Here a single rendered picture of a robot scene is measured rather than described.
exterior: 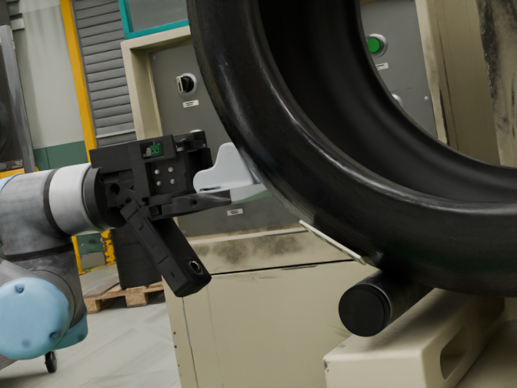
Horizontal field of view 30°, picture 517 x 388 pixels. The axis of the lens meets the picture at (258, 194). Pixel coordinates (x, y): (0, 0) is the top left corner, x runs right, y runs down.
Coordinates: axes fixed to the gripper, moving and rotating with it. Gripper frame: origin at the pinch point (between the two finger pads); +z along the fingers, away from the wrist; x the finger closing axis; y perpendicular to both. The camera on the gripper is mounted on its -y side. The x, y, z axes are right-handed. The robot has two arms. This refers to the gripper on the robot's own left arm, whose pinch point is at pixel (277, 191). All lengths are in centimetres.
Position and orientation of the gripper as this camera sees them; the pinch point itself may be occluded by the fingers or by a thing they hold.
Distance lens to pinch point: 94.1
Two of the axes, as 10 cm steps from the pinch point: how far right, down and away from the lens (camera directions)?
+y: -1.7, -9.8, -0.5
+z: 8.9, -1.3, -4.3
